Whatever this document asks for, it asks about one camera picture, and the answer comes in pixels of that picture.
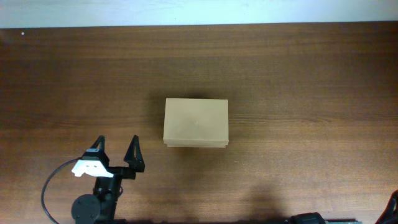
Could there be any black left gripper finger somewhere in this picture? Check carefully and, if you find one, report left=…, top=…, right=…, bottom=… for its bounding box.
left=90, top=135, right=105, bottom=152
left=124, top=135, right=145, bottom=170

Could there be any cardboard box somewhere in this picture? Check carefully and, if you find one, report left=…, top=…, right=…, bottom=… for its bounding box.
left=163, top=98, right=229, bottom=148

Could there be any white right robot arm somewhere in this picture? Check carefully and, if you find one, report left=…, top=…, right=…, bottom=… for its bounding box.
left=116, top=134, right=397, bottom=223

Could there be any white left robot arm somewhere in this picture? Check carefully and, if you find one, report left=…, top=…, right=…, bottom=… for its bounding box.
left=71, top=135, right=145, bottom=224

